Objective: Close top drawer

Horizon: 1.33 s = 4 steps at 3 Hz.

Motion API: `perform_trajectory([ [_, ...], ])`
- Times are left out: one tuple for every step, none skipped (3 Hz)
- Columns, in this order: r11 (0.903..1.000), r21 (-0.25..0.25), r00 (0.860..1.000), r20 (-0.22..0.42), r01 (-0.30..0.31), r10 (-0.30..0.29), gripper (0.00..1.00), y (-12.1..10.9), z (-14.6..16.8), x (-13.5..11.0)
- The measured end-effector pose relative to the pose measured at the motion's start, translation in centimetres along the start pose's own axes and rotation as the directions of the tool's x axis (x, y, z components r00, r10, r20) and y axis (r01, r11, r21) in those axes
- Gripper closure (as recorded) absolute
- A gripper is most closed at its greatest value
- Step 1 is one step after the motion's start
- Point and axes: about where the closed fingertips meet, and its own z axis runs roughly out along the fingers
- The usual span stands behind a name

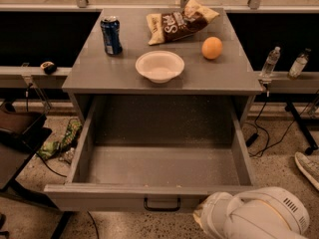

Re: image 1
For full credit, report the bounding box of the clear water bottle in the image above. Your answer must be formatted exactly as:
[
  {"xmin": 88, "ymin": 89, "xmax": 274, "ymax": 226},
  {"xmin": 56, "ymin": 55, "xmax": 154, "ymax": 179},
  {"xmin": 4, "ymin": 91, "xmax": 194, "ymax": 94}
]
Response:
[{"xmin": 260, "ymin": 47, "xmax": 281, "ymax": 78}]

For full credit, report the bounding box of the green snack bag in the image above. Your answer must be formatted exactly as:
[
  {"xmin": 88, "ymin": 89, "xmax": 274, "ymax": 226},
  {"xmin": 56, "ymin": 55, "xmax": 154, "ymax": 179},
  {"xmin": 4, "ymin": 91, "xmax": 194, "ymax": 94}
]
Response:
[{"xmin": 37, "ymin": 119, "xmax": 82, "ymax": 160}]

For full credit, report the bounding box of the black cable with adapter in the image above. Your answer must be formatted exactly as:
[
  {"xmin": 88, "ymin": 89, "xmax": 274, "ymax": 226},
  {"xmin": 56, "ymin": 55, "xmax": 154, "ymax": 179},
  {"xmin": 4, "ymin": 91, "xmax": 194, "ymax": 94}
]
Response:
[{"xmin": 245, "ymin": 83, "xmax": 319, "ymax": 158}]

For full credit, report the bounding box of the black side table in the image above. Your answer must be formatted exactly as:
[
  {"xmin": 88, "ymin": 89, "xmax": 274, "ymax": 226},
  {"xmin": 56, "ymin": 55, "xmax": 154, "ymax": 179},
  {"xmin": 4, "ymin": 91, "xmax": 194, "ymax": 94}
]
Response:
[{"xmin": 0, "ymin": 103, "xmax": 55, "ymax": 207}]

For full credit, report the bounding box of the grey drawer cabinet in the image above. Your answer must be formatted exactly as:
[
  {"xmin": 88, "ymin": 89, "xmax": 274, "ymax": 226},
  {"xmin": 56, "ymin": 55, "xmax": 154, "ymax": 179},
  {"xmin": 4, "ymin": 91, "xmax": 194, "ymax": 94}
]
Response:
[{"xmin": 63, "ymin": 8, "xmax": 262, "ymax": 118}]

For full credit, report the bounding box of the brown chip bag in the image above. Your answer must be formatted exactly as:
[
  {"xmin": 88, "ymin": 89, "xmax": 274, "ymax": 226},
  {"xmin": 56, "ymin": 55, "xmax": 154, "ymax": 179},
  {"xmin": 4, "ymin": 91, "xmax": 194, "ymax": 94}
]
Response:
[{"xmin": 147, "ymin": 0, "xmax": 219, "ymax": 45}]

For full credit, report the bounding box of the grey top drawer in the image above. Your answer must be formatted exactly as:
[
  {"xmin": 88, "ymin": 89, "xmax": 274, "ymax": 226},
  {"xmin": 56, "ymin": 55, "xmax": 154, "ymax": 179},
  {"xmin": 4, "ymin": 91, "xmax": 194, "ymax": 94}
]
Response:
[{"xmin": 45, "ymin": 95, "xmax": 254, "ymax": 212}]

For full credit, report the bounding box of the grey sneaker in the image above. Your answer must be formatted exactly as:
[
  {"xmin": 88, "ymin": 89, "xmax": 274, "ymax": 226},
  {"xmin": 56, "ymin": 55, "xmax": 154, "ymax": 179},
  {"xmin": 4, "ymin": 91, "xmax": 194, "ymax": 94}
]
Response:
[{"xmin": 294, "ymin": 152, "xmax": 319, "ymax": 191}]

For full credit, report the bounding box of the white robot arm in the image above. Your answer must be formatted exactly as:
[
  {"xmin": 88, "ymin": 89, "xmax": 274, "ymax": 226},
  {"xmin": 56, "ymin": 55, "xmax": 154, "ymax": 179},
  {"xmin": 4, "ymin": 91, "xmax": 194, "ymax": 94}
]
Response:
[{"xmin": 193, "ymin": 187, "xmax": 310, "ymax": 239}]

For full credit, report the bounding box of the black table leg stand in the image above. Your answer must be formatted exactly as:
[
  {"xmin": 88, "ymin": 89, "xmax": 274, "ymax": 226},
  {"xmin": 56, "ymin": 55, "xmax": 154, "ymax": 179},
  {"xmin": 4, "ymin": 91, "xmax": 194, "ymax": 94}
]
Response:
[{"xmin": 285, "ymin": 101, "xmax": 318, "ymax": 155}]

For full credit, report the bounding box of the blue soda can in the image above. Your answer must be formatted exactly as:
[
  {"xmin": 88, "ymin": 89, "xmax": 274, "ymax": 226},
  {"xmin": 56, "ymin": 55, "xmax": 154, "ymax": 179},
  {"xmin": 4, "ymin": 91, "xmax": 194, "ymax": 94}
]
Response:
[{"xmin": 100, "ymin": 16, "xmax": 123, "ymax": 55}]

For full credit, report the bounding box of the black yellow tape measure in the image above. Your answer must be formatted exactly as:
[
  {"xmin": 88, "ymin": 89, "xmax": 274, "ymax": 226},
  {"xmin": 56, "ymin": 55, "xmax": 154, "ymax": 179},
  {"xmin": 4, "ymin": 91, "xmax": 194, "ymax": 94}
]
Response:
[{"xmin": 40, "ymin": 61, "xmax": 57, "ymax": 75}]

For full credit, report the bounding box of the white paper bowl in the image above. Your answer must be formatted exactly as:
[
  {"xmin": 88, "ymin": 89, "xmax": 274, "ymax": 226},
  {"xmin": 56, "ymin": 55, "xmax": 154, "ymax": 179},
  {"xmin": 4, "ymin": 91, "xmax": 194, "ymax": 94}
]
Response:
[{"xmin": 136, "ymin": 51, "xmax": 184, "ymax": 84}]

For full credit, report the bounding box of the orange fruit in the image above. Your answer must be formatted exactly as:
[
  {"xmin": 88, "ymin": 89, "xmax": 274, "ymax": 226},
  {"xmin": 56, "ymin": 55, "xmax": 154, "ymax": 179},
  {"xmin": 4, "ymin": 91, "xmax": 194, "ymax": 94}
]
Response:
[{"xmin": 201, "ymin": 37, "xmax": 223, "ymax": 60}]

